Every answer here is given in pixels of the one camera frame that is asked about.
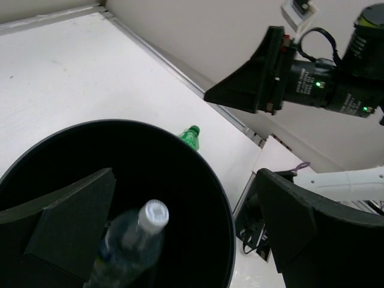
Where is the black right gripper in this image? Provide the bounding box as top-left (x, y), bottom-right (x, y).
top-left (204, 26), bottom-right (375, 118)

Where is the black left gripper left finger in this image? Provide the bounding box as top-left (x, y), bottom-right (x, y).
top-left (1, 168), bottom-right (116, 287)

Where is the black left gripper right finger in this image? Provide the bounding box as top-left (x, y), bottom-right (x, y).
top-left (256, 169), bottom-right (383, 287)

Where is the clear bottle blue label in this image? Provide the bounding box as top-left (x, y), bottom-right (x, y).
top-left (83, 199), bottom-right (169, 287)

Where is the green plastic bottle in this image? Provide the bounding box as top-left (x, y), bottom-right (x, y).
top-left (179, 125), bottom-right (200, 151)

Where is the dark round bin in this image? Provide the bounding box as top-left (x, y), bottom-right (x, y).
top-left (1, 120), bottom-right (235, 287)

